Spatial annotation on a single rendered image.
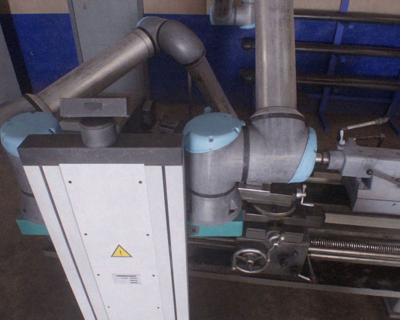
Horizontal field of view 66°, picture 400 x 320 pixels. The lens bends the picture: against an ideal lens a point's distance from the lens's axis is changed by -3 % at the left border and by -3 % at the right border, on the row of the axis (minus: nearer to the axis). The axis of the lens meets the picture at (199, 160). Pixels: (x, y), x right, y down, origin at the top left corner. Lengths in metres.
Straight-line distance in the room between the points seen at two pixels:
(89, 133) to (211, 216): 0.41
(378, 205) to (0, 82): 4.80
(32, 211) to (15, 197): 2.74
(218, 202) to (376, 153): 1.32
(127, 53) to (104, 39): 3.97
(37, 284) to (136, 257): 2.00
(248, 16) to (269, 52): 0.74
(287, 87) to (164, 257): 0.55
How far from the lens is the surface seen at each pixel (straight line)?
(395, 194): 2.07
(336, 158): 1.92
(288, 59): 0.91
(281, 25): 0.94
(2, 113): 1.07
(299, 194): 1.76
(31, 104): 1.05
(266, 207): 1.75
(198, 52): 1.18
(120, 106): 0.63
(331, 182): 2.23
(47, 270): 2.88
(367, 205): 2.04
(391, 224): 2.08
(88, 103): 0.65
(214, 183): 0.82
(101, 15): 5.06
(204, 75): 1.26
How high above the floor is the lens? 2.12
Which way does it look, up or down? 34 degrees down
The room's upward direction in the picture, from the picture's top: straight up
